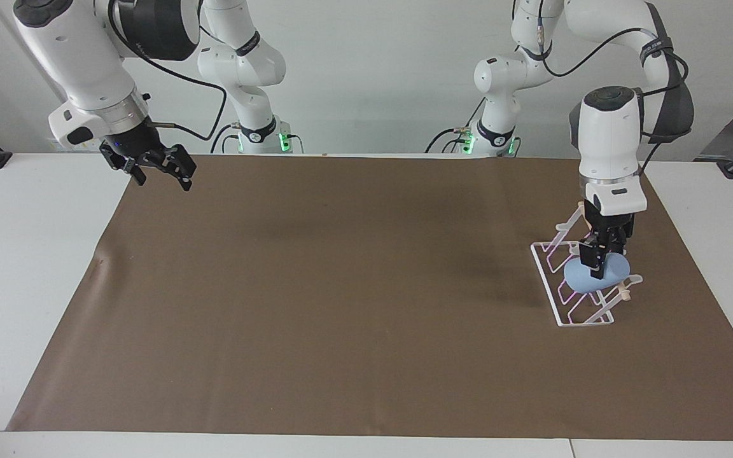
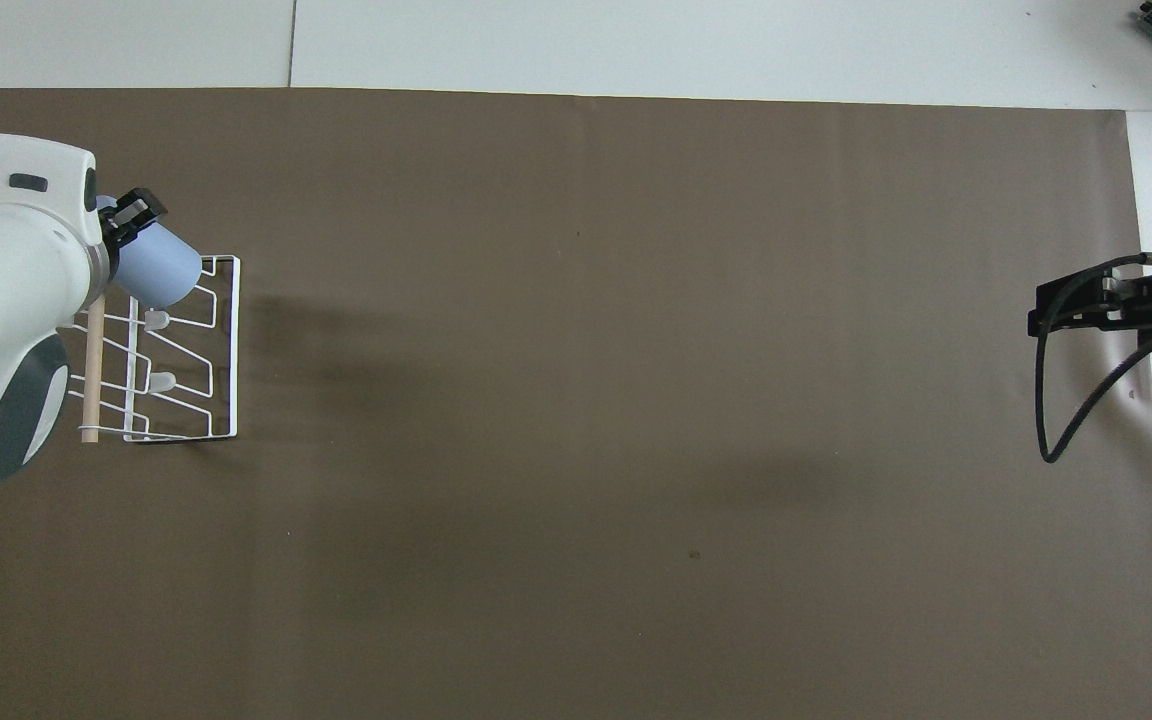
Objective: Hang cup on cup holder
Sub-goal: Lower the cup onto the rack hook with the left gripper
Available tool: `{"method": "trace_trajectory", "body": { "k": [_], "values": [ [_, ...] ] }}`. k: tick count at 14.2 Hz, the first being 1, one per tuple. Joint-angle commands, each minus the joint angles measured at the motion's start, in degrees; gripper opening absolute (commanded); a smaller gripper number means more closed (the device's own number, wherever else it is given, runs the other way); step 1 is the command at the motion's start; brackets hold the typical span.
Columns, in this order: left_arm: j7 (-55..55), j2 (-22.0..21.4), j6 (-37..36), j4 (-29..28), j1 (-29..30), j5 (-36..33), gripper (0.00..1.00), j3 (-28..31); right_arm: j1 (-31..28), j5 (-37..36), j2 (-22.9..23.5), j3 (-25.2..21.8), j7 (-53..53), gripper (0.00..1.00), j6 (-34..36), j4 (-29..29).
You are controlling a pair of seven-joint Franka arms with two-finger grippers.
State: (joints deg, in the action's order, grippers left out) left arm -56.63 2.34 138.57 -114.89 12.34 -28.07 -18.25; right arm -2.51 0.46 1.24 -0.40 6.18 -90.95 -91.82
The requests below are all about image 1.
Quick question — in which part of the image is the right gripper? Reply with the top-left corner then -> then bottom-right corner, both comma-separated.
99,120 -> 198,193

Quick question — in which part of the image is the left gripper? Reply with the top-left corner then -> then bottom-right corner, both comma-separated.
580,200 -> 635,281

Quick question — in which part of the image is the light blue plate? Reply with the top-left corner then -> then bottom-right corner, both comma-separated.
563,253 -> 632,295

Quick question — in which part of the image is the black cable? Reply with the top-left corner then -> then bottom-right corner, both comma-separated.
210,123 -> 241,155
424,97 -> 488,154
108,0 -> 228,142
534,15 -> 692,179

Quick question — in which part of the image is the white wire cup holder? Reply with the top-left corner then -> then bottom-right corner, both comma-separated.
530,202 -> 645,328

